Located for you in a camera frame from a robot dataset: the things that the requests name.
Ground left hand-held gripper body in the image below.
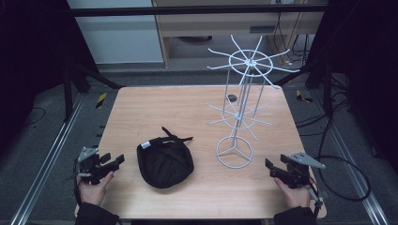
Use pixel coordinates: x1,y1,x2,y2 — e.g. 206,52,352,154
75,146,112,186

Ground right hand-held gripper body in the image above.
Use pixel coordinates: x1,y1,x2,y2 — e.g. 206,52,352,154
283,151,327,189

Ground black cap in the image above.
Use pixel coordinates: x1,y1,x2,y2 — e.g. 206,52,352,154
136,126,195,189

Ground white wire rack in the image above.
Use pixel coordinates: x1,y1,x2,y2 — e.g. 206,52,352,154
206,34,300,170

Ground person's left hand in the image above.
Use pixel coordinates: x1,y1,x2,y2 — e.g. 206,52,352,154
76,170,115,207

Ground person's right hand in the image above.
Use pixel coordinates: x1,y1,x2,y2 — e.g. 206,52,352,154
273,177,312,209

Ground yellow black tape strip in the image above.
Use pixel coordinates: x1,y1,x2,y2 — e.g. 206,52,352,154
296,89,314,104
95,92,108,110

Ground black metal stand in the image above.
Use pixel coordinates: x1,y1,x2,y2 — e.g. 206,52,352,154
62,59,126,124
273,59,334,120

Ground white cabinet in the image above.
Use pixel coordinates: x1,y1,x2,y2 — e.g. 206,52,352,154
67,0,165,66

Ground wooden desk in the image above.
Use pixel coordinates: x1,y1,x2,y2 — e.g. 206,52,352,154
151,0,327,68

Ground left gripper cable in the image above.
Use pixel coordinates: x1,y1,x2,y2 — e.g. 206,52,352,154
71,157,83,207

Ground aluminium rail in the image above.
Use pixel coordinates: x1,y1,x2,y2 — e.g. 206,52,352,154
309,90,392,225
8,93,86,225

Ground black cable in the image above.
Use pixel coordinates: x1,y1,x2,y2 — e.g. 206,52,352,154
315,118,372,203

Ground bundle of cables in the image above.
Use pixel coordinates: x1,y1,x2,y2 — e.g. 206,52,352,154
271,12,314,68

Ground black frame bar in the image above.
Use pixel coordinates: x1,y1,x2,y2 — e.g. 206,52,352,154
69,4,329,17

